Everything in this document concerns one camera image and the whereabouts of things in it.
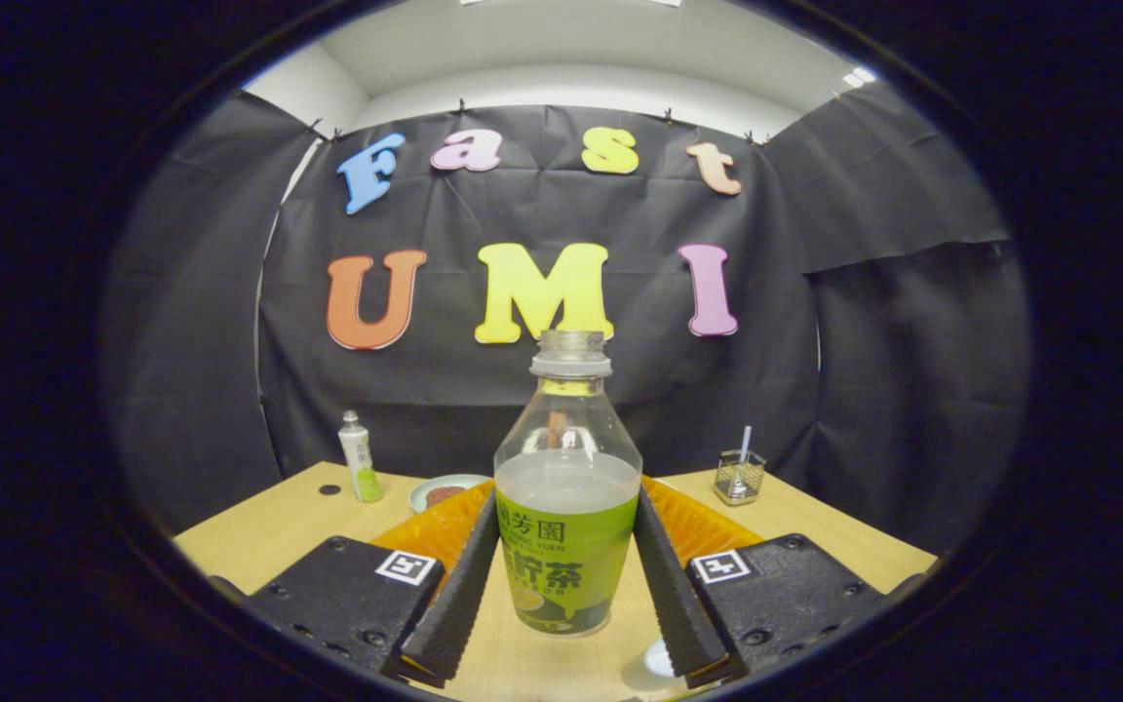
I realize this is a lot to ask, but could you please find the white green tube bottle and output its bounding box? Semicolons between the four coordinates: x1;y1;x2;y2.
338;410;385;504

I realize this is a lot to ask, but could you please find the clear glass tumbler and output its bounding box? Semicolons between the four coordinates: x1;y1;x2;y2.
714;449;767;506

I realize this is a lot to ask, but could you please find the green label juice bottle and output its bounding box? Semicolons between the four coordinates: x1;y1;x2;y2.
493;330;642;638

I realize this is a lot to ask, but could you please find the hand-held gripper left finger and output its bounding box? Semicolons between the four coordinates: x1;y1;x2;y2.
248;478;502;688

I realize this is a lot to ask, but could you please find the pale green plate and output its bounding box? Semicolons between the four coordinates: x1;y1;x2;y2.
409;474;492;515

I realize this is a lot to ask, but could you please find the wooden table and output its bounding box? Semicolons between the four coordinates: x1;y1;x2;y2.
172;461;940;702

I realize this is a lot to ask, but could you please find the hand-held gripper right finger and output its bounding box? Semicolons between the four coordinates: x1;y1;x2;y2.
633;476;899;688

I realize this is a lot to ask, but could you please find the light blue cup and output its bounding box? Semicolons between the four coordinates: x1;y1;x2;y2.
641;637;678;680

